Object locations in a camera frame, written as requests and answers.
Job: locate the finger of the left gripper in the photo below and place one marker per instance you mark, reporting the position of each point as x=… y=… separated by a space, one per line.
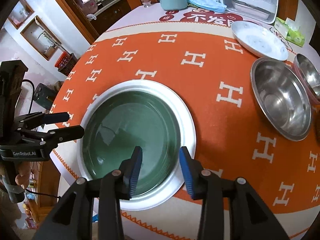
x=60 y=135
x=38 y=119

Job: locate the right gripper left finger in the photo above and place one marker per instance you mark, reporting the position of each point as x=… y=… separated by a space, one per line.
x=130 y=170

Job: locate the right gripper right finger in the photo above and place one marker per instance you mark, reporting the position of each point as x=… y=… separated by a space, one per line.
x=191 y=170

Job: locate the green plate with white rim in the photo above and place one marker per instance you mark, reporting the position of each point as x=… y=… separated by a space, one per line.
x=140 y=113

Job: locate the large steel bowl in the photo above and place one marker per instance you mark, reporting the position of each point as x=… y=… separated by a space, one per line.
x=281 y=97

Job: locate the pink-rimmed steel bowl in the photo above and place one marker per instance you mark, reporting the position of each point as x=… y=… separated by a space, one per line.
x=309 y=77

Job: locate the person's left hand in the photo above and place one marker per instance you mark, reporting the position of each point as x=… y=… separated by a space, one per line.
x=23 y=173

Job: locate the small glass jar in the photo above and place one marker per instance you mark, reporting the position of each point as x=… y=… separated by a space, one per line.
x=146 y=3

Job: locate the green tissue pack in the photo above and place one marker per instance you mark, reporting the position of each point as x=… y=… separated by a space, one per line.
x=290 y=30

